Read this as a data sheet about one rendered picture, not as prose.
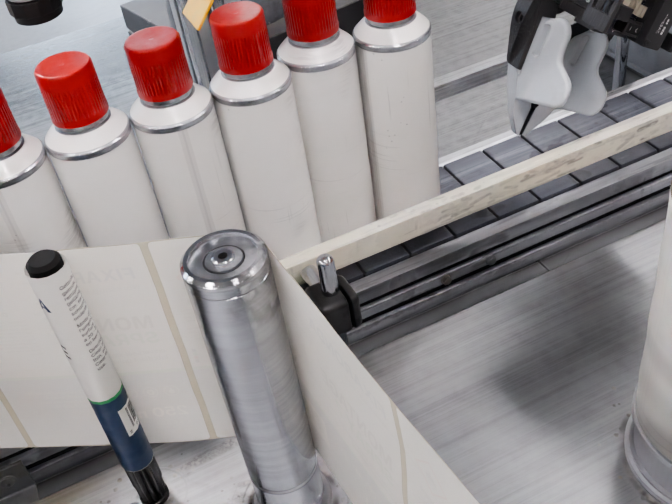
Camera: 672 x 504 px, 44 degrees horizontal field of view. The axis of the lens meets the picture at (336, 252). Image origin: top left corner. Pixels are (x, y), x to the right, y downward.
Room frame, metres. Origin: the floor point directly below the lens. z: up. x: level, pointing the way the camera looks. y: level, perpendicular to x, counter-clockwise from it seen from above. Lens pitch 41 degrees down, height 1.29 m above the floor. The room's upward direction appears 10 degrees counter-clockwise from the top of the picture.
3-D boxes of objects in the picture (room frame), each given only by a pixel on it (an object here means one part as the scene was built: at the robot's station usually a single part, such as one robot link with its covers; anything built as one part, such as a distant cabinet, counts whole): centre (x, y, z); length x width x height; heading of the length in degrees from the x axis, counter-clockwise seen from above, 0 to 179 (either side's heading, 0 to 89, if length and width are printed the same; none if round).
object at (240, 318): (0.27, 0.05, 0.97); 0.05 x 0.05 x 0.19
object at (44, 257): (0.29, 0.13, 0.97); 0.02 x 0.02 x 0.19
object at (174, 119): (0.46, 0.08, 0.98); 0.05 x 0.05 x 0.20
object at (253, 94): (0.47, 0.03, 0.98); 0.05 x 0.05 x 0.20
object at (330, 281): (0.40, 0.01, 0.89); 0.03 x 0.03 x 0.12; 19
